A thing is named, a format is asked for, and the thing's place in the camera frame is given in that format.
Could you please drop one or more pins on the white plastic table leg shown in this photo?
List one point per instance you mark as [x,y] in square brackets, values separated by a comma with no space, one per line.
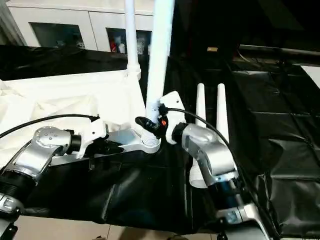
[200,105]
[131,35]
[222,115]
[160,55]

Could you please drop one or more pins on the white plastic table top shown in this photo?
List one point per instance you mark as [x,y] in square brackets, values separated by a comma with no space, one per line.
[60,100]

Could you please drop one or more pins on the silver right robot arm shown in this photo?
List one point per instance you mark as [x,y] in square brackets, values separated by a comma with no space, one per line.
[215,160]

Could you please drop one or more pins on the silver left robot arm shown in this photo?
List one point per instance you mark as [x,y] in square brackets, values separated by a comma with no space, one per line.
[35,155]

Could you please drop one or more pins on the small white jar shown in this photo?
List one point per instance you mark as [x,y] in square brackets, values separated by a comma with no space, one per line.
[121,48]

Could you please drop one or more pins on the small yellow tag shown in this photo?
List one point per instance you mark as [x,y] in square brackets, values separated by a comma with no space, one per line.
[212,49]

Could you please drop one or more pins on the black plastic mat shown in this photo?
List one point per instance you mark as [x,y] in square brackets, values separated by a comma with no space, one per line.
[280,150]

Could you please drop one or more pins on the white cabinet with glass doors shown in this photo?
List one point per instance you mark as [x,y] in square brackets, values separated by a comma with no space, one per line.
[75,20]

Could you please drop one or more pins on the white flat board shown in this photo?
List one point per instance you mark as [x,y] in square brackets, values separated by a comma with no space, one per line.
[312,75]

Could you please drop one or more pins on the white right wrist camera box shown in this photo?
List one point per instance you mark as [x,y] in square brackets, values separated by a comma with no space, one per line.
[171,112]

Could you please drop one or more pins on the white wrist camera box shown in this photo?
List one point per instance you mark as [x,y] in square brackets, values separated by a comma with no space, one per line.
[171,112]
[92,136]

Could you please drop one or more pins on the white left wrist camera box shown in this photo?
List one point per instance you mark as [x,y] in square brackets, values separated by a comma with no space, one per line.
[92,136]

